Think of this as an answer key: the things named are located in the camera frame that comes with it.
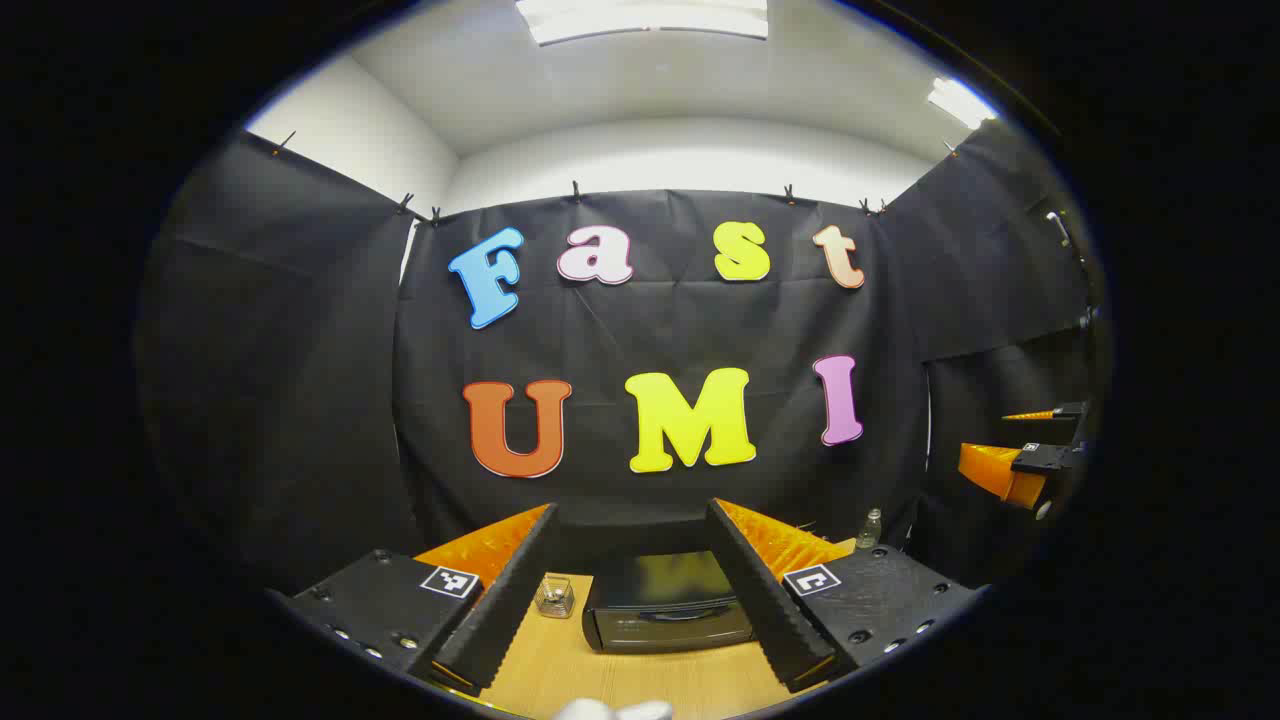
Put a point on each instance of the small ceiling light panel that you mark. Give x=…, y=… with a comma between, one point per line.
x=958, y=100

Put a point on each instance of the small glass jar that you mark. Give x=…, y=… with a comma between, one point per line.
x=553, y=597

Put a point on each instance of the clear plastic water bottle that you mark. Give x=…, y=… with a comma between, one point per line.
x=870, y=530

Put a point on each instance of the black electric oven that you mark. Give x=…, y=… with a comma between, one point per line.
x=660, y=600

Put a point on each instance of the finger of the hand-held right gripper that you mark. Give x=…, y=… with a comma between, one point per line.
x=1065, y=410
x=1000, y=472

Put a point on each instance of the long ceiling light panel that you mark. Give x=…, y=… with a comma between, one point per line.
x=640, y=20

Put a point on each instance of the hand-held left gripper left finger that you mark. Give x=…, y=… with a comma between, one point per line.
x=500, y=610

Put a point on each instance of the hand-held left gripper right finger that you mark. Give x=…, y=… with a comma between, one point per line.
x=770, y=600

